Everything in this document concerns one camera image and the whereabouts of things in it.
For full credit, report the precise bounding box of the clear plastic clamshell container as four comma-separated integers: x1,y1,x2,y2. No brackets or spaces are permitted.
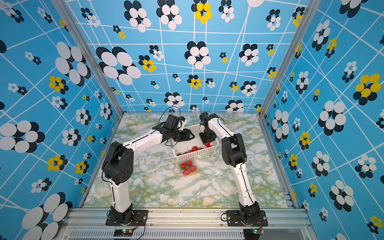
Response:
178,160,198,177

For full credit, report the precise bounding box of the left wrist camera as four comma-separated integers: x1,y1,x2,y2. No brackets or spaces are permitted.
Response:
166,115,187,131

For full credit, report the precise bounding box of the white perforated plastic basket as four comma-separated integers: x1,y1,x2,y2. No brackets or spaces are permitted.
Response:
170,124,219,161

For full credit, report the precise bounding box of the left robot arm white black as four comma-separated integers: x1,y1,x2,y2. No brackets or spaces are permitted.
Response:
102,123,195,225

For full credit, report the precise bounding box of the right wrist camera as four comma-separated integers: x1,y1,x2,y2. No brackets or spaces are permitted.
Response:
199,112,211,125

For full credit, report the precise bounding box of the aluminium corner post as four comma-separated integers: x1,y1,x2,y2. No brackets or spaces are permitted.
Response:
52,1,124,118
259,0,321,119

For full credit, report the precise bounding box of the left aluminium corner post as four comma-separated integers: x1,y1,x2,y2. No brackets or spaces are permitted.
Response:
52,1,124,118

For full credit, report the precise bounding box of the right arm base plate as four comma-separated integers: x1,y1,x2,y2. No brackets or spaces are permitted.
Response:
222,210,269,228

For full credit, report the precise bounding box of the aluminium front frame rail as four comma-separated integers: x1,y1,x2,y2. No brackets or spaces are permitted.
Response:
57,208,317,240

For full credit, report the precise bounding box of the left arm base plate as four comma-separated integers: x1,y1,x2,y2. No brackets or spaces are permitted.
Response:
105,209,149,227

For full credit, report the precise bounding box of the right aluminium corner post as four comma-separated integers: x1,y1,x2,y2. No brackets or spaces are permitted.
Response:
259,0,321,119

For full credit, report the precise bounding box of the green circuit board left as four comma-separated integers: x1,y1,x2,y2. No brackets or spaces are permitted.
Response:
114,229,134,238

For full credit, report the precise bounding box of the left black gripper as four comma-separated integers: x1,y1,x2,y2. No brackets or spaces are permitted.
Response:
171,128,196,142

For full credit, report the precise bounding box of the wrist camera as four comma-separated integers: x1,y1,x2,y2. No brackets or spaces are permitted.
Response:
166,115,187,131
199,112,211,125

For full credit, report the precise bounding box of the circuit board right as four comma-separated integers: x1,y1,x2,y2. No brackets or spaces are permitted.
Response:
243,229,265,240

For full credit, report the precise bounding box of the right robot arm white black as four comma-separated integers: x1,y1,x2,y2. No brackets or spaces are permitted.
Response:
200,113,261,226

